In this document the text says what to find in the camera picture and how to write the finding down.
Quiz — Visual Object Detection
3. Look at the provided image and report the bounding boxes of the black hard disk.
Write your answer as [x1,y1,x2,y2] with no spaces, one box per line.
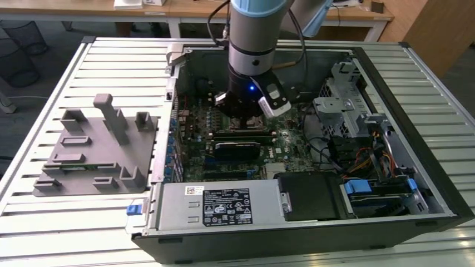
[348,193,411,218]

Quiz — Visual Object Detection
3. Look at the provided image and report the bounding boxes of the large white box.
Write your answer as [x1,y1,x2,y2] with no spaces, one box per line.
[113,0,144,11]

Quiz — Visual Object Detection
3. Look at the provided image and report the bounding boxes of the black wire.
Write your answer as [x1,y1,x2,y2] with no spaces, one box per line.
[300,102,344,175]

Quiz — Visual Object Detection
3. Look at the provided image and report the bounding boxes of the red wire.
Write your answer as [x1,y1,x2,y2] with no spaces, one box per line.
[354,148,374,167]

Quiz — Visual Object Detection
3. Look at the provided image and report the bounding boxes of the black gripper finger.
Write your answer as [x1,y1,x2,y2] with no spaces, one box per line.
[215,96,245,127]
[244,110,267,127]

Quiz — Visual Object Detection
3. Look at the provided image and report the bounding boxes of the black RAM slot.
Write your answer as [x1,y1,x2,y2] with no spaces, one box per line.
[211,140,279,145]
[211,138,279,142]
[211,132,279,136]
[211,135,279,139]

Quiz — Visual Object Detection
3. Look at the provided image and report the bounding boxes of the grey case handle bracket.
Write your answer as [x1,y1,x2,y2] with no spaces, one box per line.
[164,43,187,76]

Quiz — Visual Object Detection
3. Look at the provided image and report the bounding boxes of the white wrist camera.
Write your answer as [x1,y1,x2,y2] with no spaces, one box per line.
[256,80,292,118]

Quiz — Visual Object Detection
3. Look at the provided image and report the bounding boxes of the wooden cabinet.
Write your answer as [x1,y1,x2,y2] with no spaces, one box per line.
[378,0,475,78]

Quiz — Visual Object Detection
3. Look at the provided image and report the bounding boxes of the CPU socket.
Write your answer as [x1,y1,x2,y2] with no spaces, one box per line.
[228,118,271,134]

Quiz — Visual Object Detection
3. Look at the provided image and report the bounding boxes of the blue disk carrier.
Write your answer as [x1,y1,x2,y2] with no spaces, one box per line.
[343,179,372,203]

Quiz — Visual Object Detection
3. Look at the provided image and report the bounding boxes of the silver power supply unit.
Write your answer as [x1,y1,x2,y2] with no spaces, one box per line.
[143,179,289,232]

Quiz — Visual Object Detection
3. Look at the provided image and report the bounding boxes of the black wire mesh bin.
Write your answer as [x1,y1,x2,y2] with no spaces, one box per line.
[4,21,49,55]
[0,38,41,88]

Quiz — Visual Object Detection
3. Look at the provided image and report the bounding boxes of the yellow wire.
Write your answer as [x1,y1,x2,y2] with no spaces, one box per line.
[347,160,372,176]

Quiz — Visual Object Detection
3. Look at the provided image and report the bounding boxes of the small black graphics card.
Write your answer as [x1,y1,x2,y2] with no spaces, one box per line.
[212,140,263,162]

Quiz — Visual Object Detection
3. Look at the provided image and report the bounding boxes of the pale grey furniture foot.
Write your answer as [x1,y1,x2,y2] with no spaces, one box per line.
[0,77,17,114]

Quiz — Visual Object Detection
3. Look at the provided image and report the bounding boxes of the black camera cable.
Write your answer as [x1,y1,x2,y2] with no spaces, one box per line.
[285,5,309,94]
[205,0,233,48]

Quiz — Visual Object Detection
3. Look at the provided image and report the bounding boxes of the silver chipset heat sink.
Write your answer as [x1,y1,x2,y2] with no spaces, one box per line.
[264,163,287,179]

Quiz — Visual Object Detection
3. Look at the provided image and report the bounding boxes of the green motherboard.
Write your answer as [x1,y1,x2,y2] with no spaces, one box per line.
[173,93,338,184]

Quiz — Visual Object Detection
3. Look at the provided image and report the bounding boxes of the wooden desk white frame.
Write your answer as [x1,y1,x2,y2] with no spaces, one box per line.
[167,0,395,42]
[0,0,179,32]

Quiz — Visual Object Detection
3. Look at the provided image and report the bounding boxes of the black PC case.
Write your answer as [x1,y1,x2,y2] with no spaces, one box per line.
[124,41,475,265]

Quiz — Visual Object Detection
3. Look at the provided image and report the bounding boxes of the black expansion slot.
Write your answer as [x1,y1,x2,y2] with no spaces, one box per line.
[203,171,260,180]

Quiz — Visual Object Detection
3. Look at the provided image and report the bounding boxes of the grey parts rack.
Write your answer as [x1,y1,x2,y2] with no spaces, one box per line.
[32,93,161,197]

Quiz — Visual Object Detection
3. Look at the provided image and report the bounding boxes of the orange wire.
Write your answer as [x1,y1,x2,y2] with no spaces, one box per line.
[382,152,395,179]

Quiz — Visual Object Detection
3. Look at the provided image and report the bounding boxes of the metal drive cage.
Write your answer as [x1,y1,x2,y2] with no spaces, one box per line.
[311,61,394,145]

